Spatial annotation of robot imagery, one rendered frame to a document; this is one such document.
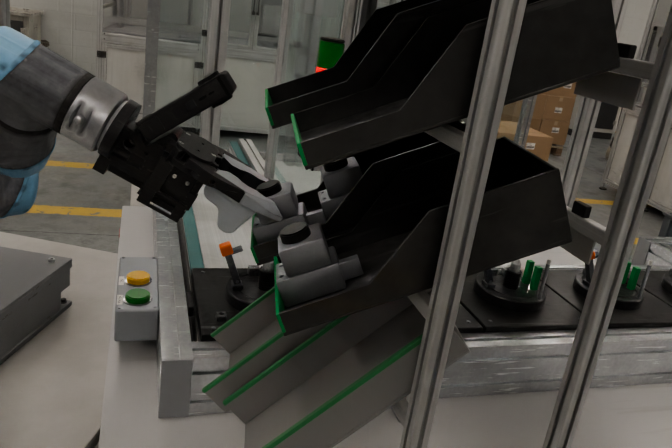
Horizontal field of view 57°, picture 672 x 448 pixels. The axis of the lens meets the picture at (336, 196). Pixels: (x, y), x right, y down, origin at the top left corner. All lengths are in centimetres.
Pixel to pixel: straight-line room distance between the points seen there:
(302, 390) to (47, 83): 44
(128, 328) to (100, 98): 49
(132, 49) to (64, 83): 557
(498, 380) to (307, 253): 65
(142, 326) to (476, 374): 58
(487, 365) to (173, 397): 53
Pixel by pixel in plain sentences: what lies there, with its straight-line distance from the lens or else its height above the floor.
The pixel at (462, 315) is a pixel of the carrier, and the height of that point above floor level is 97.
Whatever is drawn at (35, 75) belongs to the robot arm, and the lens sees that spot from 72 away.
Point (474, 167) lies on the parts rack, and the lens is 51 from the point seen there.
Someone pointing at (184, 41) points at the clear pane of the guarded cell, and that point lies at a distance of 230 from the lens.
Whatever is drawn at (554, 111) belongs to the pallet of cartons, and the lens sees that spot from 814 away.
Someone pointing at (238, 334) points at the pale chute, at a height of 102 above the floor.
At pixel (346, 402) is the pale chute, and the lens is 62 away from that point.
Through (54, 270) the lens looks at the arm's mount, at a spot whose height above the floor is 96.
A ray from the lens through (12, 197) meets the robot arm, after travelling 112.
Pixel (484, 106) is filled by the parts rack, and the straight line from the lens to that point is 50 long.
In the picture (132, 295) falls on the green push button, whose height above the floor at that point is 97.
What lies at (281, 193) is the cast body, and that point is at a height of 127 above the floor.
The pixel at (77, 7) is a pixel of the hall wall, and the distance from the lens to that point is 915.
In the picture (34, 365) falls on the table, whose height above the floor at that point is 86.
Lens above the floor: 149
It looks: 18 degrees down
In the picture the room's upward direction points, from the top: 8 degrees clockwise
